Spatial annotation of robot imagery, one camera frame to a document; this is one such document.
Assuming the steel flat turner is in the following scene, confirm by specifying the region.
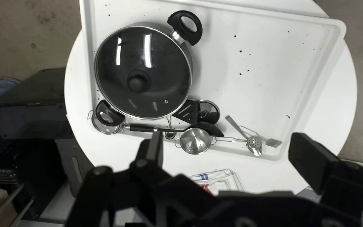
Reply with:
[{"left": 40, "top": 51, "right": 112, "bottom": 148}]
[{"left": 239, "top": 125, "right": 284, "bottom": 149}]

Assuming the black box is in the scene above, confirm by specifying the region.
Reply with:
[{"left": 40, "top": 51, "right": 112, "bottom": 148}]
[{"left": 0, "top": 67, "right": 74, "bottom": 141}]

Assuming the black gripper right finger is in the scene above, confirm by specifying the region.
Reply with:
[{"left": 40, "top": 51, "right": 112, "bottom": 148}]
[{"left": 287, "top": 131, "right": 363, "bottom": 219}]

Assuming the steel ladle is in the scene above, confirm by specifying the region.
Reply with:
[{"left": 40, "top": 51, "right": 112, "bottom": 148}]
[{"left": 173, "top": 127, "right": 249, "bottom": 156}]

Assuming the black handled utensil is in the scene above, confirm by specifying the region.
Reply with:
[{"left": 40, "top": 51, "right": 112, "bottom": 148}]
[{"left": 122, "top": 122, "right": 179, "bottom": 136}]

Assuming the black cooking pot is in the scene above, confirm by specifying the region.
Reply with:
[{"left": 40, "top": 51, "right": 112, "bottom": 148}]
[{"left": 92, "top": 9, "right": 204, "bottom": 127}]

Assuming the black round spoon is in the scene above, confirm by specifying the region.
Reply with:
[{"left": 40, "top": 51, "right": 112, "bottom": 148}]
[{"left": 198, "top": 100, "right": 222, "bottom": 125}]

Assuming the white plastic tray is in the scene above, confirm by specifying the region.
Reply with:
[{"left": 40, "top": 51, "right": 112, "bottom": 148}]
[{"left": 79, "top": 0, "right": 348, "bottom": 161}]

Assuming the white towel with stripes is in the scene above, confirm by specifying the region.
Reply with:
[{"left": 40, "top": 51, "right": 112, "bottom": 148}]
[{"left": 189, "top": 168, "right": 244, "bottom": 194}]

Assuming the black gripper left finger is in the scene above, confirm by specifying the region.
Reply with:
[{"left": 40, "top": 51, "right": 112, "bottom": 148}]
[{"left": 65, "top": 130, "right": 179, "bottom": 227}]

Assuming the steel spoon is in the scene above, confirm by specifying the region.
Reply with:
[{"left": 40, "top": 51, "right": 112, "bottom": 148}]
[{"left": 224, "top": 115, "right": 263, "bottom": 158}]

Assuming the black slotted spatula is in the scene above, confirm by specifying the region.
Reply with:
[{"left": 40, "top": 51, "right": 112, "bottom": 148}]
[{"left": 173, "top": 98, "right": 226, "bottom": 139}]

